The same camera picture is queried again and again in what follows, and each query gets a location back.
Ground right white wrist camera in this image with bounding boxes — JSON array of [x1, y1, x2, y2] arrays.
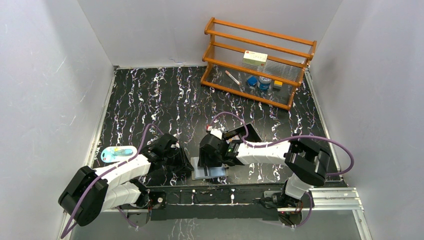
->
[[206, 125, 223, 140]]

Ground blue white round can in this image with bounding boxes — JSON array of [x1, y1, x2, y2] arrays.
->
[[257, 76, 272, 91]]

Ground black plastic card box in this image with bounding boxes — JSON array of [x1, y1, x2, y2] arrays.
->
[[222, 122, 263, 143]]

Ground orange wooden shelf rack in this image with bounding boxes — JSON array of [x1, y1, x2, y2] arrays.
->
[[200, 17, 318, 110]]

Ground white blue blister pack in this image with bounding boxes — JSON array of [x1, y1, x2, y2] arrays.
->
[[100, 145, 137, 164]]

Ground blue small cube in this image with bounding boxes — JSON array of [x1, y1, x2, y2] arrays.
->
[[246, 76, 258, 88]]

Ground yellow black small block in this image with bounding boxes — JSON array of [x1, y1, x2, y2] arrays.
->
[[272, 80, 283, 92]]

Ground red white pen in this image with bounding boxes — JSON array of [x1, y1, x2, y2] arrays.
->
[[225, 70, 241, 86]]

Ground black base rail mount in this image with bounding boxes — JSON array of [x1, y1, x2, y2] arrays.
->
[[117, 182, 316, 226]]

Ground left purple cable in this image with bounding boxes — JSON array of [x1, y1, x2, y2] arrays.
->
[[60, 123, 165, 239]]

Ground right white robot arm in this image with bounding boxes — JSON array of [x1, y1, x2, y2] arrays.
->
[[197, 133, 331, 207]]

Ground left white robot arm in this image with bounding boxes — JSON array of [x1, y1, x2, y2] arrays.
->
[[58, 133, 194, 227]]

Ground white green carton box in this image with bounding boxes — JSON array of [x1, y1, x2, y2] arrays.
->
[[242, 50, 268, 67]]

